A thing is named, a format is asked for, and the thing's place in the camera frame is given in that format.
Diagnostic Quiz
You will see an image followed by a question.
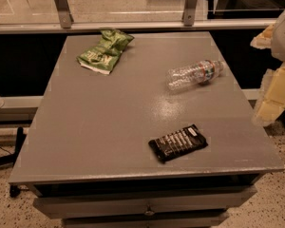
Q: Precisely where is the right metal railing post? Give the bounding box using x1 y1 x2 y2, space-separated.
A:
182 0 198 27

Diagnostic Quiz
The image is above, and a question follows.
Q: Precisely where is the metal railing post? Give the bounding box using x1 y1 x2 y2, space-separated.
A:
182 0 198 27
54 0 73 29

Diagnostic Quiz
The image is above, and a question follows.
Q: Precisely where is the green jalapeno chip bag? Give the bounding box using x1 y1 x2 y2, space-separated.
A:
77 28 134 75

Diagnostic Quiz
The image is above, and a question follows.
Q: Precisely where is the black rxbar chocolate wrapper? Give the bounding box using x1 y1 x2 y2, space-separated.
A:
148 124 208 163

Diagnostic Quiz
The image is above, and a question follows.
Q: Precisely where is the grey upper drawer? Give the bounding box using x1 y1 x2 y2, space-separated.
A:
33 185 257 219

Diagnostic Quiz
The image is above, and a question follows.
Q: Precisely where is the black stand base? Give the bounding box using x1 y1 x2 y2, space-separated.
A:
0 127 27 198

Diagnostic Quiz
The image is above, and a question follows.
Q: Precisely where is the grey lower drawer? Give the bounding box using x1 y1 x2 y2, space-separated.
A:
63 210 229 228

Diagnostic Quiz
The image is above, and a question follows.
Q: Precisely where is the clear plastic water bottle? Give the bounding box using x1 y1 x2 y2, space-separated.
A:
167 60 225 91

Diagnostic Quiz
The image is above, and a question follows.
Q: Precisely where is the grey drawer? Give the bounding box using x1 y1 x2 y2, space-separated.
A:
33 185 257 219
63 210 229 228

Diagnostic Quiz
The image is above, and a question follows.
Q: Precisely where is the left metal railing post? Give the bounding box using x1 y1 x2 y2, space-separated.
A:
54 0 73 29

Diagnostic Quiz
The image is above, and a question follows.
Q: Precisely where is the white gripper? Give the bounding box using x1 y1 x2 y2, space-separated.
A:
250 10 285 126

